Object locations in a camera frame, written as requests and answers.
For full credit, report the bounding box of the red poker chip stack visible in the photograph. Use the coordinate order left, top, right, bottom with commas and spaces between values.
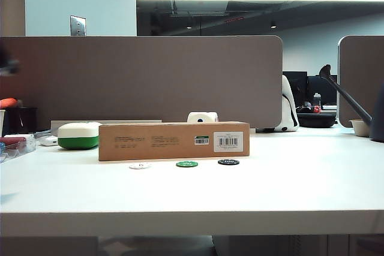
0, 136, 27, 149

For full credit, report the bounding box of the large white die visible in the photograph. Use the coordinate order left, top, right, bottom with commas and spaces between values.
187, 112, 219, 124

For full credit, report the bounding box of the white green mahjong tile block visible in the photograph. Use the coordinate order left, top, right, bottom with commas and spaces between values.
57, 121, 103, 150

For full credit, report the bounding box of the black computer monitor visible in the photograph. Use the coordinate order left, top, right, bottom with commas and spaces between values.
307, 75, 338, 107
283, 71, 308, 110

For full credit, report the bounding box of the orange cloth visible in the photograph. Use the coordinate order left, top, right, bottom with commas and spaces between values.
0, 98, 19, 109

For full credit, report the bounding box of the black watering can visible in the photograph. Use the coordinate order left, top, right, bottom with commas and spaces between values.
319, 64, 384, 143

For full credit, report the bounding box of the black desk holder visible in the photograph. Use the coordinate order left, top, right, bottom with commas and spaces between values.
5, 106, 38, 135

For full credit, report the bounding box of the black zippered case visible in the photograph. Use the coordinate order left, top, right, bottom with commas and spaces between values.
296, 112, 337, 128

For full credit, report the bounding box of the small white bowl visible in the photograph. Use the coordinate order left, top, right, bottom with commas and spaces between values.
348, 119, 372, 137

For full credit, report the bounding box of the clear plastic tray lid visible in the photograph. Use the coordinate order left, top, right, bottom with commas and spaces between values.
33, 129, 53, 139

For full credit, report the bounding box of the clear plastic chip tray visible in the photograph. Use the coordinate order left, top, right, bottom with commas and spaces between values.
0, 134, 37, 164

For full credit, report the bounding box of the small white plastic case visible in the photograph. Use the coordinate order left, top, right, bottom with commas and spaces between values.
39, 135, 59, 146

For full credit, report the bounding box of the long brown cardboard box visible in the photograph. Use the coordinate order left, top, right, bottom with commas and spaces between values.
98, 122, 250, 162

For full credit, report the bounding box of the wide grey desk divider panel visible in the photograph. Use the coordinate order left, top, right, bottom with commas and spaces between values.
0, 35, 284, 131

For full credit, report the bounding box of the metal wall switch plate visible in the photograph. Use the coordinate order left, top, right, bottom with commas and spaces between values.
70, 15, 87, 37

